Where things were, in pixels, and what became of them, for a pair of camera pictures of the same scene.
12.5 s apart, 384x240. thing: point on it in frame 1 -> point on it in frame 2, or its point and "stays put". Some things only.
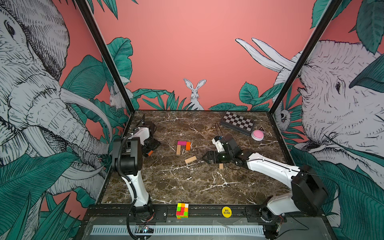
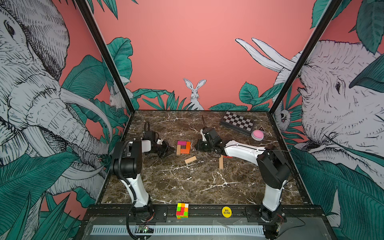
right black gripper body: x=222 y=157 -> x=203 y=146
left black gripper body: x=150 y=145 -> x=161 y=149
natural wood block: x=178 y=150 stays put
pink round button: x=257 y=135 stays put
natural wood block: x=190 y=159 stays put
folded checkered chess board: x=240 y=123 stays put
